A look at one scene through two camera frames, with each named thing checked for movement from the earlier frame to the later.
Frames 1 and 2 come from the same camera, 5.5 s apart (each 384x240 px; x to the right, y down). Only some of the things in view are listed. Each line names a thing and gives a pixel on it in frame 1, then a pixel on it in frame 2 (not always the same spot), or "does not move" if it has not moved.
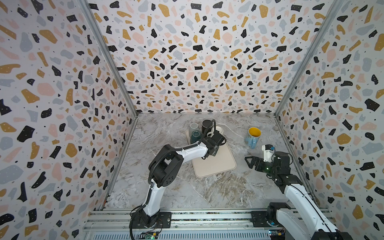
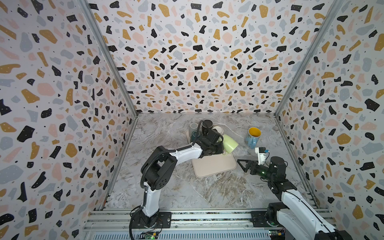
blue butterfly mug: x=254 y=134 does not move
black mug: x=205 y=124 does not move
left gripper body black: x=216 y=151 does not move
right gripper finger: x=256 y=161 to x=248 y=165
